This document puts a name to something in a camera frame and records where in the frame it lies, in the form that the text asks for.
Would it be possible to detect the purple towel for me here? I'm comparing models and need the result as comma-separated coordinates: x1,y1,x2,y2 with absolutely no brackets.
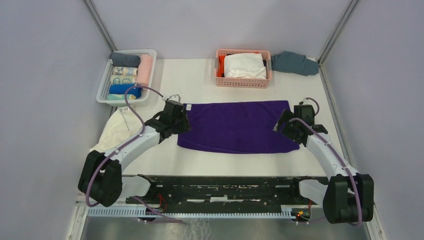
177,100,300,154

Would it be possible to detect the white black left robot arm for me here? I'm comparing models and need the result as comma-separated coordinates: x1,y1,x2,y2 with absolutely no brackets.
77,99,191,207

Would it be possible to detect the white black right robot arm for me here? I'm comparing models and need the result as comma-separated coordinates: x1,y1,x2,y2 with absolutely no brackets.
273,104,375,226

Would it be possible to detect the cream crumpled towel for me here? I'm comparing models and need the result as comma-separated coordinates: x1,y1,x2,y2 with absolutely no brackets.
90,106,142,153

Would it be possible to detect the pink rolled towel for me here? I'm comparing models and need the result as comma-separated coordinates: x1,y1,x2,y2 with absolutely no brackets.
135,54,154,86

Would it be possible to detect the pink plastic basket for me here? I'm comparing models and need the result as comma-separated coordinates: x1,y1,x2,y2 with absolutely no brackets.
214,48,272,89

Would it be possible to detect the blue rolled towel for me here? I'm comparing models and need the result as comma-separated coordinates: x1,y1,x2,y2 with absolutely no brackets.
109,84,142,99

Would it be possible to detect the light teal rolled towel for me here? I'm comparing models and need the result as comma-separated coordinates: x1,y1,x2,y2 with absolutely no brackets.
106,94,137,101

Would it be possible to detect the teal crumpled towel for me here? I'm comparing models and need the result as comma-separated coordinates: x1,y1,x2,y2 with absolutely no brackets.
271,51,319,77

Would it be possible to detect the beige print rolled towel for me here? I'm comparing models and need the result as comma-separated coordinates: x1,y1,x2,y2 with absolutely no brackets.
110,74,137,85

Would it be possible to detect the orange cloth in basket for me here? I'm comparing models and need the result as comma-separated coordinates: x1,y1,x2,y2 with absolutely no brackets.
217,55,226,78

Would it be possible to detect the white plastic basket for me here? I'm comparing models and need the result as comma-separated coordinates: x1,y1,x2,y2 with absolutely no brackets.
96,49,157,107

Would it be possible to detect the cartoon print rolled towel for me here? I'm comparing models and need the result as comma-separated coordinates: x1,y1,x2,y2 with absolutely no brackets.
113,66,138,77

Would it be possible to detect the white folded cloth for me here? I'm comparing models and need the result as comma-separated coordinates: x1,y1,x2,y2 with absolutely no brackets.
223,53,267,80

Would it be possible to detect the grey rolled towel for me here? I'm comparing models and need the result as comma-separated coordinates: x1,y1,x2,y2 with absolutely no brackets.
109,52,141,68

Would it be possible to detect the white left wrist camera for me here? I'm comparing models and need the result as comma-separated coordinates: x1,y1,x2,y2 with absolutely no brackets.
168,94,181,102

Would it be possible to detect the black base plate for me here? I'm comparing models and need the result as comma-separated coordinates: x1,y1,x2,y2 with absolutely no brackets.
141,175,315,214

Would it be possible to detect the white slotted cable duct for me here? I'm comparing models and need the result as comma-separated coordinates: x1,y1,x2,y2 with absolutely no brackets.
86,205,312,220

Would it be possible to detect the aluminium corner frame right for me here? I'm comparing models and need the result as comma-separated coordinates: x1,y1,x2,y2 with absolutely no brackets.
317,0,387,240

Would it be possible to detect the aluminium corner frame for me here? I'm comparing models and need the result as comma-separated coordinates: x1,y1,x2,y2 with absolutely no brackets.
82,0,117,52
317,0,387,240

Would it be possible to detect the aluminium corner frame left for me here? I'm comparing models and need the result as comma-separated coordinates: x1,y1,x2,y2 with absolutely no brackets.
82,0,117,52

